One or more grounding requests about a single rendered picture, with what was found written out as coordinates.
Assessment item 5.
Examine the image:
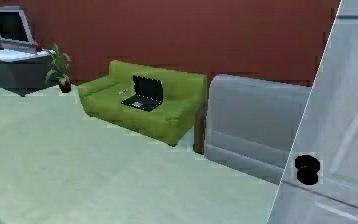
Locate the grey television stand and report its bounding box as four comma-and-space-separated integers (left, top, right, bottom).
0, 48, 57, 98

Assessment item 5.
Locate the black door handle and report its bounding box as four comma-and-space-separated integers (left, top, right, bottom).
293, 153, 322, 186

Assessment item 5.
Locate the grey room door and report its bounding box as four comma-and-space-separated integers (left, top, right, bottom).
266, 0, 358, 224

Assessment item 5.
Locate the black laptop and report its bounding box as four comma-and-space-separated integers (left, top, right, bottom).
120, 74, 164, 113

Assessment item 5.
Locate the grey sofa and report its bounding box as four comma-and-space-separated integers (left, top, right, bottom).
203, 73, 312, 186

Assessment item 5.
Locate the grey framed television set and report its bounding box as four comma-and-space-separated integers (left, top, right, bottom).
0, 6, 37, 52

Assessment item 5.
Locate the green sofa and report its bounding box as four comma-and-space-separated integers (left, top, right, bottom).
76, 59, 208, 148

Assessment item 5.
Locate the green plant in red pot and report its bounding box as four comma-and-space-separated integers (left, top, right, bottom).
44, 42, 73, 94

